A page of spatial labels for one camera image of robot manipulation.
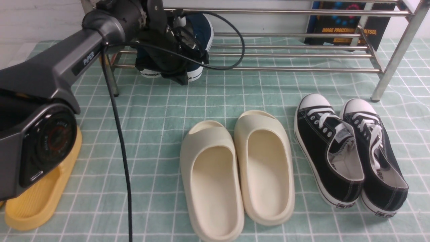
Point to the right cream slide sandal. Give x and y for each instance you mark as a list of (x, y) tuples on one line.
[(265, 165)]

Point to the black canvas sneaker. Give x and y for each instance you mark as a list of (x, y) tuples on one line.
[(384, 189), (329, 145)]

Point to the navy canvas shoe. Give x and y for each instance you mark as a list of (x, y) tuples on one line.
[(196, 31), (146, 65)]

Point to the left cream slide sandal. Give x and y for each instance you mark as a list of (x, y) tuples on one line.
[(209, 170)]

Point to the right yellow slide sandal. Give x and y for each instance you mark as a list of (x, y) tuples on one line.
[(37, 205)]

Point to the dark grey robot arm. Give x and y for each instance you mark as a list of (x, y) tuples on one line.
[(38, 108)]

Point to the metal shoe rack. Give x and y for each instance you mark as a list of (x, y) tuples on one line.
[(359, 48)]

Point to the dark image processing book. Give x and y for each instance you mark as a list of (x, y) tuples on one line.
[(374, 27)]

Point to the right black canvas sneaker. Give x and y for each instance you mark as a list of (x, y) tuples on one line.
[(384, 189)]

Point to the cream slide sandal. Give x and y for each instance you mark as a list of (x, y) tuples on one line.
[(265, 165), (209, 170)]

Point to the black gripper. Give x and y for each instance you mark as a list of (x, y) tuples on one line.
[(163, 31)]

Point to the left black canvas sneaker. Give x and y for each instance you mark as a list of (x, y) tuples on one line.
[(329, 145)]

